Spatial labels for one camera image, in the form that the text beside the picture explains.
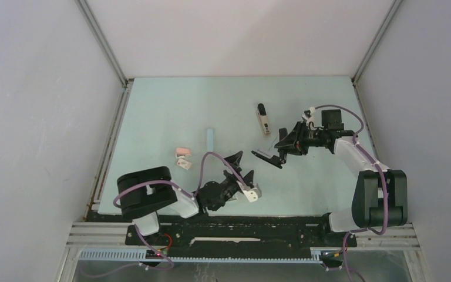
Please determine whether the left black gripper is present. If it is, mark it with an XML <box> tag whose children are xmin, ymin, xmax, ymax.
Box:
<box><xmin>211</xmin><ymin>151</ymin><xmax>254</xmax><ymax>211</ymax></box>

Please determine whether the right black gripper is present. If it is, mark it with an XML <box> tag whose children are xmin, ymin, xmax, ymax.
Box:
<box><xmin>275</xmin><ymin>120</ymin><xmax>328</xmax><ymax>156</ymax></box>

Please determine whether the light blue stapler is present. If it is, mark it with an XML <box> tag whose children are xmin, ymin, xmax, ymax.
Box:
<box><xmin>206</xmin><ymin>128</ymin><xmax>214</xmax><ymax>152</ymax></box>

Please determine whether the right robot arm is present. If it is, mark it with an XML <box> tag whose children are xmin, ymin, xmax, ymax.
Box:
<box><xmin>274</xmin><ymin>105</ymin><xmax>408</xmax><ymax>246</ymax></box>

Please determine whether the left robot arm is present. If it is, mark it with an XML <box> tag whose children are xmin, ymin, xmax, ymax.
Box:
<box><xmin>113</xmin><ymin>151</ymin><xmax>261</xmax><ymax>245</ymax></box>

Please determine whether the beige and black stapler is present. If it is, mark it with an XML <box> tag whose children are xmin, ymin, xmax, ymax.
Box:
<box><xmin>257</xmin><ymin>103</ymin><xmax>271</xmax><ymax>137</ymax></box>

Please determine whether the pink mini stapler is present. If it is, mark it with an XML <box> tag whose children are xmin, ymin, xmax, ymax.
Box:
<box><xmin>175</xmin><ymin>147</ymin><xmax>192</xmax><ymax>159</ymax></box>

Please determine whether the open staple tray box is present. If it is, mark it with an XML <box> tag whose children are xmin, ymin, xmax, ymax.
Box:
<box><xmin>227</xmin><ymin>194</ymin><xmax>238</xmax><ymax>202</ymax></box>

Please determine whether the white staple box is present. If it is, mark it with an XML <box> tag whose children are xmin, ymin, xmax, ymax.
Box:
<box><xmin>176</xmin><ymin>157</ymin><xmax>192</xmax><ymax>170</ymax></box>

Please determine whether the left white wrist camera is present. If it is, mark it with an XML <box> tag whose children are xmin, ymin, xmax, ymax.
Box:
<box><xmin>237</xmin><ymin>182</ymin><xmax>262</xmax><ymax>203</ymax></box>

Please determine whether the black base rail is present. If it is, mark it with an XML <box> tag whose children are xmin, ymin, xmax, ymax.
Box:
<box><xmin>144</xmin><ymin>214</ymin><xmax>357</xmax><ymax>260</ymax></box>

